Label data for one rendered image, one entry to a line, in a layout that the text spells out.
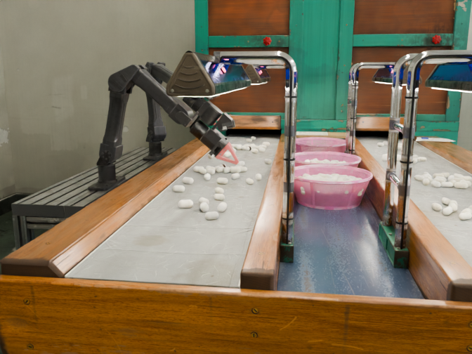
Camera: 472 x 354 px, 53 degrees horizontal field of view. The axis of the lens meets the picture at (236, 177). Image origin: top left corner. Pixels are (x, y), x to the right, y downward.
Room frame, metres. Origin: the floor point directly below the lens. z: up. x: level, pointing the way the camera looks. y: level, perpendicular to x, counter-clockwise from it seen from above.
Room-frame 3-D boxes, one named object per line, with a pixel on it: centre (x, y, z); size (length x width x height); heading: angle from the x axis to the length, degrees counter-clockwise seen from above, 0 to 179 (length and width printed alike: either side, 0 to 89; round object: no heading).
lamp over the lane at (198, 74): (1.08, 0.04, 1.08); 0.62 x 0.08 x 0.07; 173
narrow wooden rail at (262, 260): (1.60, -0.15, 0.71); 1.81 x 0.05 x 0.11; 173
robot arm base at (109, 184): (1.72, 0.48, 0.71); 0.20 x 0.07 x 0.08; 172
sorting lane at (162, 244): (1.62, 0.03, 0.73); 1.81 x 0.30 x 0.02; 173
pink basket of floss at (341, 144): (2.17, -0.39, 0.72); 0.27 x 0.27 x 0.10
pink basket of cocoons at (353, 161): (1.74, -0.33, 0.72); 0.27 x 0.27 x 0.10
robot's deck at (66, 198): (1.98, 0.20, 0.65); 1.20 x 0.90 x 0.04; 172
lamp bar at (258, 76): (2.04, -0.09, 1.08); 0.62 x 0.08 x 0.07; 173
